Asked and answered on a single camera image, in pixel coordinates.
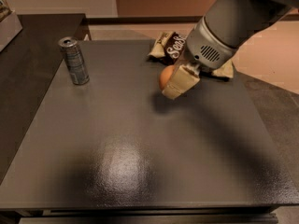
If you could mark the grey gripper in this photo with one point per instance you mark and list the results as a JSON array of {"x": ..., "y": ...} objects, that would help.
[{"x": 206, "y": 48}]

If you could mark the brown sea salt chip bag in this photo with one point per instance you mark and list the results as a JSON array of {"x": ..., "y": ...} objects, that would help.
[{"x": 169, "y": 47}]

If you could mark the box at left edge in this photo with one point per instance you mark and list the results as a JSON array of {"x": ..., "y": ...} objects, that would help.
[{"x": 10, "y": 25}]

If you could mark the orange fruit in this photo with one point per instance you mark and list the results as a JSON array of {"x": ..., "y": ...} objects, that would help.
[{"x": 165, "y": 76}]

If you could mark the silver redbull can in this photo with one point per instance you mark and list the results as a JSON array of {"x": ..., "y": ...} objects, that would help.
[{"x": 74, "y": 60}]

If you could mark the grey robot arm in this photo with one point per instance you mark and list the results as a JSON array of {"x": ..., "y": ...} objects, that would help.
[{"x": 233, "y": 22}]

